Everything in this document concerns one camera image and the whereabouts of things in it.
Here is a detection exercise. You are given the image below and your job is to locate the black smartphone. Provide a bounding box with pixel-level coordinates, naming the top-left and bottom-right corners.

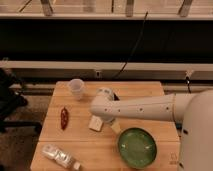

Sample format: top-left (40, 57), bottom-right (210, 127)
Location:
top-left (114, 94), bottom-right (120, 101)

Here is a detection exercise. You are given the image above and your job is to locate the black hanging cable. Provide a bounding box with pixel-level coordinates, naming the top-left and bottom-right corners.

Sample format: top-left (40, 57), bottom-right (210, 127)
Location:
top-left (112, 10), bottom-right (149, 80)

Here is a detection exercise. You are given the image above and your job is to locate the green ceramic bowl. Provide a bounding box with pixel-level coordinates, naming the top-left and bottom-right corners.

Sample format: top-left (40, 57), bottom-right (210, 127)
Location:
top-left (117, 128), bottom-right (157, 169)

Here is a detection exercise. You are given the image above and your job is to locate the black office chair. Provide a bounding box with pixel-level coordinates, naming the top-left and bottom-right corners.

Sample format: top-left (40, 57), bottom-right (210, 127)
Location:
top-left (0, 69), bottom-right (42, 133)

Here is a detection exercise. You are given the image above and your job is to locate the white wall outlet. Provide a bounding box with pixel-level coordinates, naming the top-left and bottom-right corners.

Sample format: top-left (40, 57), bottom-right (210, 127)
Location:
top-left (96, 71), bottom-right (101, 78)

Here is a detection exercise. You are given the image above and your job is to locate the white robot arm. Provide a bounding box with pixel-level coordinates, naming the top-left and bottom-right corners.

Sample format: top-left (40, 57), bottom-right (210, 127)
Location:
top-left (90, 87), bottom-right (213, 171)

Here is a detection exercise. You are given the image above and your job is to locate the clear plastic cup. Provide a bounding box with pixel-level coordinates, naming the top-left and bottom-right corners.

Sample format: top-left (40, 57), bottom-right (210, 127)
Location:
top-left (68, 79), bottom-right (85, 100)

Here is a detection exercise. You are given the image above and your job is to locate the red chili pepper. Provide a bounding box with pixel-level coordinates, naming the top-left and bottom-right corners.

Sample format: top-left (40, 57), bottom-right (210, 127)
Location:
top-left (61, 107), bottom-right (69, 130)

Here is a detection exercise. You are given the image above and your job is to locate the clear plastic bottle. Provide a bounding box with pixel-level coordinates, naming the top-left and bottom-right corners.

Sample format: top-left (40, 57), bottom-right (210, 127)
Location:
top-left (42, 144), bottom-right (81, 171)

